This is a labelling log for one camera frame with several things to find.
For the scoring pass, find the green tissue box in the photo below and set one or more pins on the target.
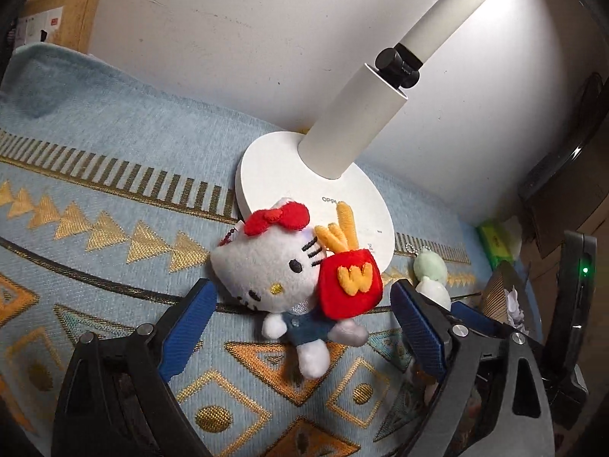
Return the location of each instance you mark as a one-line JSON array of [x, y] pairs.
[[501, 241]]

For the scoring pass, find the amber ribbed glass bowl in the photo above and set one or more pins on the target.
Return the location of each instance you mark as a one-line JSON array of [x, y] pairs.
[[493, 303]]

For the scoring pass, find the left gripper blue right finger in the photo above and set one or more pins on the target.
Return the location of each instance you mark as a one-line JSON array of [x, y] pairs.
[[425, 328]]

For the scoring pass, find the white desk lamp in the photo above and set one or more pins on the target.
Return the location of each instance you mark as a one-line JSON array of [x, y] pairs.
[[318, 168]]

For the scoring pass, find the black wall monitor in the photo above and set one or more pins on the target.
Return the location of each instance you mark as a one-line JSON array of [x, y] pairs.
[[590, 110]]

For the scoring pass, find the cardboard pen box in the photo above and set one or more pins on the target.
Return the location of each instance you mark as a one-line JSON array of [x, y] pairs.
[[67, 23]]

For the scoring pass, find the hello kitty plush toy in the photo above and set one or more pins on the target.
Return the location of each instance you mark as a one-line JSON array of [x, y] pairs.
[[310, 282]]

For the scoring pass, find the upper dango plush skewer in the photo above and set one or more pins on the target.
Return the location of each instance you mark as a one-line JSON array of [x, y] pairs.
[[432, 274]]

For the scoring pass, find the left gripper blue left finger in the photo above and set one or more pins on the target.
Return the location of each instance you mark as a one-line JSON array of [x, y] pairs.
[[181, 327]]

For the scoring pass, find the crumpled paper in bowl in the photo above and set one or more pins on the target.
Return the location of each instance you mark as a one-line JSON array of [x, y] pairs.
[[515, 314]]

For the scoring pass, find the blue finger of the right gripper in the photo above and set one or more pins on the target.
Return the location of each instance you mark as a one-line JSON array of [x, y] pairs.
[[474, 319]]

